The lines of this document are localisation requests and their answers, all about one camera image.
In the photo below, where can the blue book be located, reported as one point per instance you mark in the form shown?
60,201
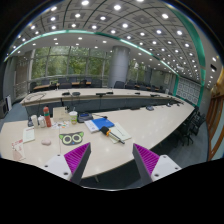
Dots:
100,122

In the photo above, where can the red white booklet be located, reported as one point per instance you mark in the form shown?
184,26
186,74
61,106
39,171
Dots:
17,150

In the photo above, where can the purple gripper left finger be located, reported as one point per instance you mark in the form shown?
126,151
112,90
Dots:
70,166

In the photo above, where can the pink computer mouse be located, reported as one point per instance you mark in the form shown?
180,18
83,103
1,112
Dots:
46,142

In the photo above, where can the orange black screwdriver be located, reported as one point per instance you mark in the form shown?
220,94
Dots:
106,131

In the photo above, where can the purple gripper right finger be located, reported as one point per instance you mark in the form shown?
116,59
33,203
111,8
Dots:
151,166

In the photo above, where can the white plastic bottle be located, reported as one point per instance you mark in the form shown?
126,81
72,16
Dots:
34,121

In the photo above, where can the white jar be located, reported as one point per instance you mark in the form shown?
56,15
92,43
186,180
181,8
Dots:
41,121

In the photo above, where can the black cat face mousepad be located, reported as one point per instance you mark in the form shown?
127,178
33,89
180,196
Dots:
70,139

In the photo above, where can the white notebook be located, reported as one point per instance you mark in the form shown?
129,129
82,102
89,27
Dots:
28,134

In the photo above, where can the black desk device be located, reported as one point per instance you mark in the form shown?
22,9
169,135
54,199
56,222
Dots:
82,117

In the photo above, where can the beige cardboard box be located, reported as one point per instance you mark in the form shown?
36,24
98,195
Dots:
60,114

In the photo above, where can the grey round pillar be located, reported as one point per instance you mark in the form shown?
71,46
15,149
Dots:
118,66

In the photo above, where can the white paper sheet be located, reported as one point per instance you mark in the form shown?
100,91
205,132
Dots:
118,130

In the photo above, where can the red water bottle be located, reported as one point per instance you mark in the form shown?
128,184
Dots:
47,116

